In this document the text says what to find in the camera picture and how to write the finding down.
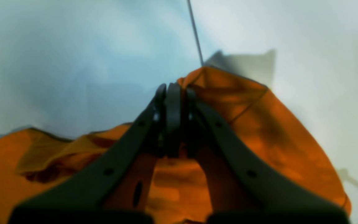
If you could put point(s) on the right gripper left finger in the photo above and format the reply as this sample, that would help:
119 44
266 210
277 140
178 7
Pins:
111 190

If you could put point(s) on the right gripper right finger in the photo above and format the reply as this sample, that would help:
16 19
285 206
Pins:
244 189

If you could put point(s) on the orange t-shirt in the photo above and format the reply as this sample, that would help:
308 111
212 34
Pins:
32 161

